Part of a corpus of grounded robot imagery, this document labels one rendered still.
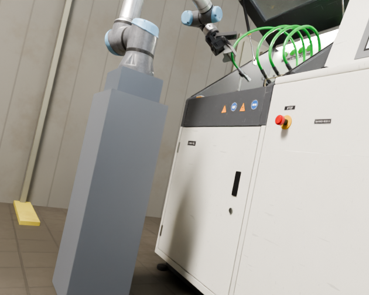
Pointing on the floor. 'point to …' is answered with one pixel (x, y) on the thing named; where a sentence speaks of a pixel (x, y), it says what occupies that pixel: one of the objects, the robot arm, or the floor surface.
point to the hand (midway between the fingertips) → (235, 58)
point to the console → (320, 182)
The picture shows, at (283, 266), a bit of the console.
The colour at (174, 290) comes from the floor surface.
